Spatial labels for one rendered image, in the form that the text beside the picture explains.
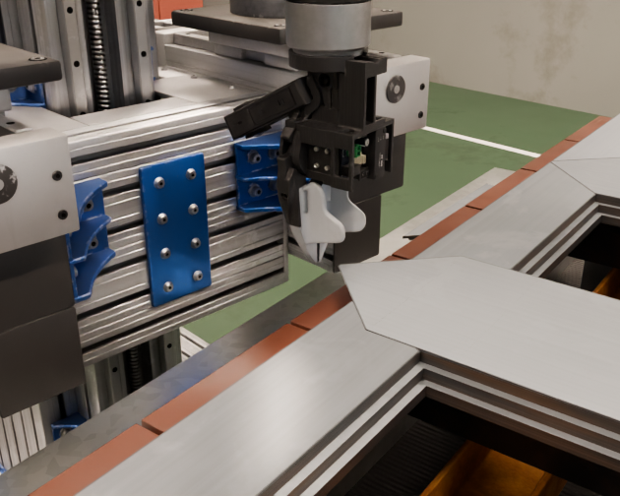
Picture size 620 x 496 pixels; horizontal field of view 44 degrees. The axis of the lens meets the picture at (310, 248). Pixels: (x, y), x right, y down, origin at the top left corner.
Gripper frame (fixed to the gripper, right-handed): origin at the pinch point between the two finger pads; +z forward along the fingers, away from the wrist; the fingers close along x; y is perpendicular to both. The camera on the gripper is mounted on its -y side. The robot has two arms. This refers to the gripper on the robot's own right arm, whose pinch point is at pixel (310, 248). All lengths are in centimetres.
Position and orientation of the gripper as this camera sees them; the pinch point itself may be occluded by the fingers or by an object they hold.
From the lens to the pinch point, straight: 77.8
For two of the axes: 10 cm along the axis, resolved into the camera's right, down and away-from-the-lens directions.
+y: 8.1, 2.4, -5.4
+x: 5.9, -3.4, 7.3
